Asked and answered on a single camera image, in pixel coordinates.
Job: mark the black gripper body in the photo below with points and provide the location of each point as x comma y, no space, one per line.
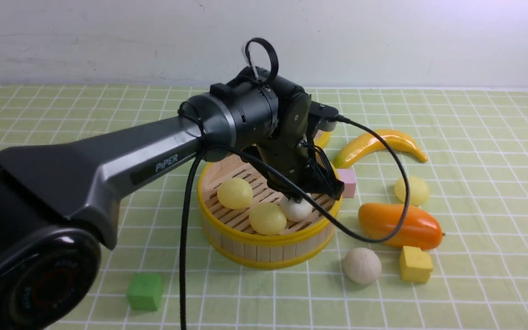
305,164

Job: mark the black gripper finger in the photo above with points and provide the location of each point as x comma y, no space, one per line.
294,197

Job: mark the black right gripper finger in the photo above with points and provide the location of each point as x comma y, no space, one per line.
334,188

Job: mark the white bun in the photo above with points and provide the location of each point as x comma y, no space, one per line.
362,266
295,211

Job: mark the yellow bun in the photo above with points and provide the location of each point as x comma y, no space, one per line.
267,219
419,191
235,193

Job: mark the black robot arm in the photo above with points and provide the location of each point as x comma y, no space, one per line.
60,202

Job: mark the woven bamboo steamer lid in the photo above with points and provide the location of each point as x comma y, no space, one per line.
321,139

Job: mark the bamboo steamer basket yellow rim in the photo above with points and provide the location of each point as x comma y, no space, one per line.
229,231

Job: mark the pink cube block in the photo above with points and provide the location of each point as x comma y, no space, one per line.
348,176

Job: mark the yellow plastic banana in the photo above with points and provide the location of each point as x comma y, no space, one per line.
367,143

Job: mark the orange plastic mango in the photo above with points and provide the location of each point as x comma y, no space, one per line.
419,228

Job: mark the yellow cube block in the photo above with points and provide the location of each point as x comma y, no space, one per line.
415,265

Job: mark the green checked tablecloth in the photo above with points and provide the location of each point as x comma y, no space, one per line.
477,144

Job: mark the green cube block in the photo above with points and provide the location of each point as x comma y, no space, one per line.
145,291

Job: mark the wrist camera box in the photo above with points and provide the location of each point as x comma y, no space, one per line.
321,117

